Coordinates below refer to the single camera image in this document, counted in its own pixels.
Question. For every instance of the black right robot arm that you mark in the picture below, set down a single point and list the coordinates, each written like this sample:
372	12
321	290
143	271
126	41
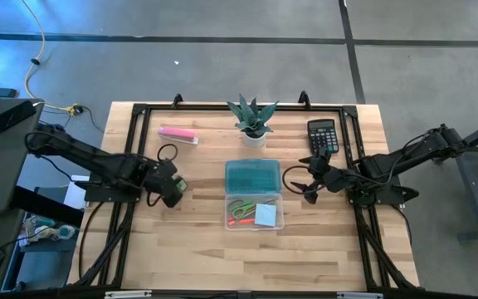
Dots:
405	160

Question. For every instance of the blue sticky note pad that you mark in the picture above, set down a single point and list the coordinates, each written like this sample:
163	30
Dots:
266	214

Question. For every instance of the grey side desk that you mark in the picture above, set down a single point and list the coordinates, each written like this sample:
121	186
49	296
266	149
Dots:
2	174

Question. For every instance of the black metal table frame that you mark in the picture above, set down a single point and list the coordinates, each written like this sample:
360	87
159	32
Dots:
139	137

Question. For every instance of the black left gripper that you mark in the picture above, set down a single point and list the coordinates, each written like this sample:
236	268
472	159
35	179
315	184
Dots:
162	178

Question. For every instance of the white round plant pot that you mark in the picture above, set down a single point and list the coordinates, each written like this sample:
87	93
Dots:
254	140

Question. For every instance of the clear pencil box blue lid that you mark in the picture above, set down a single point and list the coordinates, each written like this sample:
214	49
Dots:
252	176

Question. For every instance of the white table edge bracket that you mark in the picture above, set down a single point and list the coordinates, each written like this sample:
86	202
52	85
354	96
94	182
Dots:
359	295
128	294

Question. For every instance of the black frame clamp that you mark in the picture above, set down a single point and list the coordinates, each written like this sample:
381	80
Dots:
177	101
304	99

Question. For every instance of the white paper sheet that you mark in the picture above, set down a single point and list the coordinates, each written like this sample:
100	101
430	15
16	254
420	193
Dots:
75	193

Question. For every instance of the black smartphone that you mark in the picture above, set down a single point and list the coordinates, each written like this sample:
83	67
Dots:
13	116

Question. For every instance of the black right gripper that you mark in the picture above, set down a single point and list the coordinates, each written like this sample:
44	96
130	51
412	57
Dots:
329	176

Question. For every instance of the green snake plant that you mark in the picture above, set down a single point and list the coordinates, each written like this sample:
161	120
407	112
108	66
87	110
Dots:
252	116

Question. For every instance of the green blue crayon box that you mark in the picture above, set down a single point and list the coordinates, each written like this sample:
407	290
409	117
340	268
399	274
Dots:
180	184

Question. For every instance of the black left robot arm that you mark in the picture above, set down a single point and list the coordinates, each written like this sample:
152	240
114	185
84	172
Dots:
98	162

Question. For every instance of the pink white stapler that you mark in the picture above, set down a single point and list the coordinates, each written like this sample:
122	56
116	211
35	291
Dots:
177	135

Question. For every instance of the black desk calculator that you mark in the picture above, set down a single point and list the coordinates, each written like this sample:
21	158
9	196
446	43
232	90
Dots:
323	136

